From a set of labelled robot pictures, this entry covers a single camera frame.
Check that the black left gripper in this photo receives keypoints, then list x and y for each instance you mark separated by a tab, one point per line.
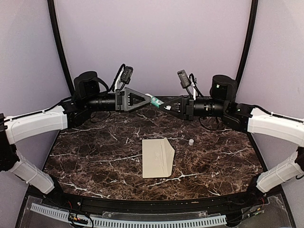
124	99

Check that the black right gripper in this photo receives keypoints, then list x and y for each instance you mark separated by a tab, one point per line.
182	113

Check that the green white glue stick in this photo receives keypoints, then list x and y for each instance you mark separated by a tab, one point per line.
159	103

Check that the white glue stick cap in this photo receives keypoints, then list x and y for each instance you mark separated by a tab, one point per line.
191	142

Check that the cream paper envelope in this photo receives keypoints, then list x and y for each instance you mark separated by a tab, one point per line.
157	158

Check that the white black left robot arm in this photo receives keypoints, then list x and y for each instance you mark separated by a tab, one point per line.
91	94

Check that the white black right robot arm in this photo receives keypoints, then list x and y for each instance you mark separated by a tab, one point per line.
247	119

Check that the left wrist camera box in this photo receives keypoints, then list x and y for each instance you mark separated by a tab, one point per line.
126	75

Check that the black front rail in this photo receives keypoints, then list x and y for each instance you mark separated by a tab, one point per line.
229	203

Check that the black right frame post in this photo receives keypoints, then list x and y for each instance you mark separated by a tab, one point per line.
248	39

